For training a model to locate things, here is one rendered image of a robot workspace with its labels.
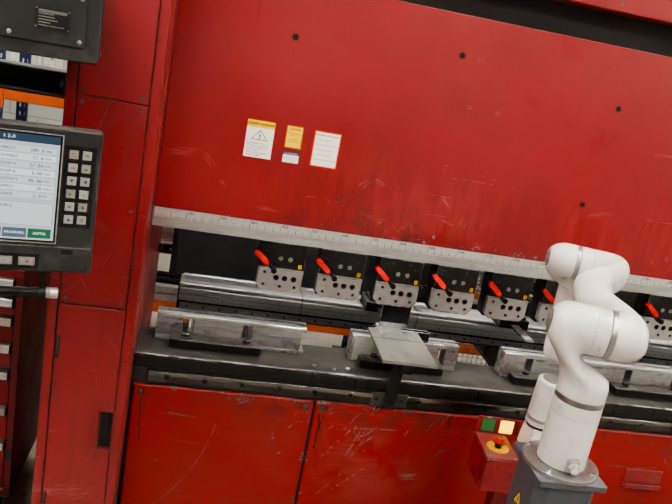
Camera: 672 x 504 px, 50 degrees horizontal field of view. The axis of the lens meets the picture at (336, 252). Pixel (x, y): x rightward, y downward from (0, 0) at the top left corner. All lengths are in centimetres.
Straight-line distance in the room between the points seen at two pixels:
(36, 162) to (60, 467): 105
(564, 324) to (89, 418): 142
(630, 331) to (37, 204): 142
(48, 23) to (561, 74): 153
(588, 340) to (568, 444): 27
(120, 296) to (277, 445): 75
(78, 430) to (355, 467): 93
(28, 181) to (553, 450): 142
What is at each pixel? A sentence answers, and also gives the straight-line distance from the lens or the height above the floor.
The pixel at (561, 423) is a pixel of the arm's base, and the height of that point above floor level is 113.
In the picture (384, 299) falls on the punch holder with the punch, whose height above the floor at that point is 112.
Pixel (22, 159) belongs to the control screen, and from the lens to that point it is 184.
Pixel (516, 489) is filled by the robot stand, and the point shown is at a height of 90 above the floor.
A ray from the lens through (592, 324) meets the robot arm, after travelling 180.
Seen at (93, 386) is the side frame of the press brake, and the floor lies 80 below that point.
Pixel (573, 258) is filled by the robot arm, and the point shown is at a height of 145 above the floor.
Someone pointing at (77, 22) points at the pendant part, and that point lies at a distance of 183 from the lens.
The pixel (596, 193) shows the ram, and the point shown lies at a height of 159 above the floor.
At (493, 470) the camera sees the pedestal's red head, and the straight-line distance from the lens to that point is 241.
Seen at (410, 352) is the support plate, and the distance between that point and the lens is 239.
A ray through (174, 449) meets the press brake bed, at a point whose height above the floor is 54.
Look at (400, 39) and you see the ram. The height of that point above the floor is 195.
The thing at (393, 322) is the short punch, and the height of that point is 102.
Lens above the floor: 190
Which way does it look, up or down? 16 degrees down
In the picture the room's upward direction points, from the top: 11 degrees clockwise
